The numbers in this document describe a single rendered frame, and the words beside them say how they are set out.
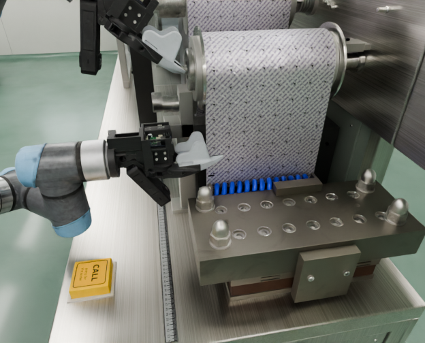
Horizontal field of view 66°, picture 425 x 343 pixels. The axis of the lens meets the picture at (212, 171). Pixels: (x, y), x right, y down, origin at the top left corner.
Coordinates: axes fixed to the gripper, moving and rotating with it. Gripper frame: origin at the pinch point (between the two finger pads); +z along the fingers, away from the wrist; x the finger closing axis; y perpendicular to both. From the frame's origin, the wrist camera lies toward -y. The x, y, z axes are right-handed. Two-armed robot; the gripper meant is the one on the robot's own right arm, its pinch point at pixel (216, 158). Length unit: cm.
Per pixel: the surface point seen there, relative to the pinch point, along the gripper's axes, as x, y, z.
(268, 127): -0.3, 6.1, 10.0
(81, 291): -13.5, -17.1, -27.2
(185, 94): 7.0, 11.1, -4.8
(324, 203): -10.0, -6.0, 19.2
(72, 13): 556, -43, -131
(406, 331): -25.9, -27.0, 32.6
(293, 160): -0.2, -2.1, 16.4
